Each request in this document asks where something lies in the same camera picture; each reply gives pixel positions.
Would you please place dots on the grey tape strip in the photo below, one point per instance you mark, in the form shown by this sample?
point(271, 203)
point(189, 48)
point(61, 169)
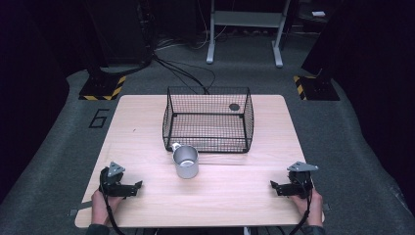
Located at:
point(80, 208)

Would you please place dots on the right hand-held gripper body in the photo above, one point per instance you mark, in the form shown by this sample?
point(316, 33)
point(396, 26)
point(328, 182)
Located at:
point(300, 178)

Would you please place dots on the white metal stand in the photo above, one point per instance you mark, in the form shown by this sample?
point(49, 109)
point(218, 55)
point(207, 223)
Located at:
point(248, 19)

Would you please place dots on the person's left hand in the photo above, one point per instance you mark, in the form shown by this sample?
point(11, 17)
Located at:
point(101, 205)

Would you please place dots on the person's right hand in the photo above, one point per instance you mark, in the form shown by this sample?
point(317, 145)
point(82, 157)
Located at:
point(311, 209)

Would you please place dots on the silver metal cup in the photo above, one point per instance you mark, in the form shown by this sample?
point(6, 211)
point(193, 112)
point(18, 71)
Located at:
point(186, 164)

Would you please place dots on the small white box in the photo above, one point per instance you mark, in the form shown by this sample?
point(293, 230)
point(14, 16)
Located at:
point(318, 13)

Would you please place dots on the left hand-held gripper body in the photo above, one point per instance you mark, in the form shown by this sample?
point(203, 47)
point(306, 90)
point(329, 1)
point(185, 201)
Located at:
point(112, 182)

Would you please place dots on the black yellow striped base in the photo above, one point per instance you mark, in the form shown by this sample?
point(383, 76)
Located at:
point(318, 88)
point(104, 88)

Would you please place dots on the dark cabinet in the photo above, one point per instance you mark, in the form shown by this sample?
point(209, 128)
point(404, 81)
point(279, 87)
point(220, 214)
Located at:
point(120, 29)

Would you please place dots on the dark round disc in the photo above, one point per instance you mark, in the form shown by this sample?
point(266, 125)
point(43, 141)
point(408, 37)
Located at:
point(234, 106)

